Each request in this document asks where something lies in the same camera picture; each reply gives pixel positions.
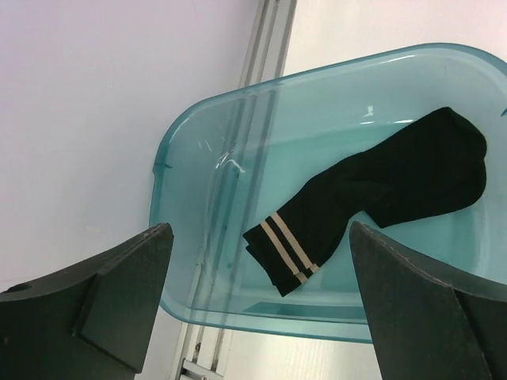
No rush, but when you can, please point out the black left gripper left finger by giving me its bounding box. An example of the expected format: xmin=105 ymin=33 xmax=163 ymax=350
xmin=1 ymin=223 xmax=173 ymax=379

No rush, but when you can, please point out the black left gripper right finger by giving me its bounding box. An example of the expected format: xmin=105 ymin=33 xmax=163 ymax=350
xmin=349 ymin=222 xmax=506 ymax=379

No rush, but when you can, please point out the black sock with beige stripes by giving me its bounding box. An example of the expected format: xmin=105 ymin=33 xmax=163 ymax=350
xmin=244 ymin=107 xmax=487 ymax=295

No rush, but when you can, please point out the teal transparent plastic basin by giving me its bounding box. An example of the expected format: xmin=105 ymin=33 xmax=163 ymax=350
xmin=151 ymin=42 xmax=507 ymax=344

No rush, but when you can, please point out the aluminium frame post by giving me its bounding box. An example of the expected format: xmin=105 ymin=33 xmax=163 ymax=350
xmin=150 ymin=1 xmax=296 ymax=379

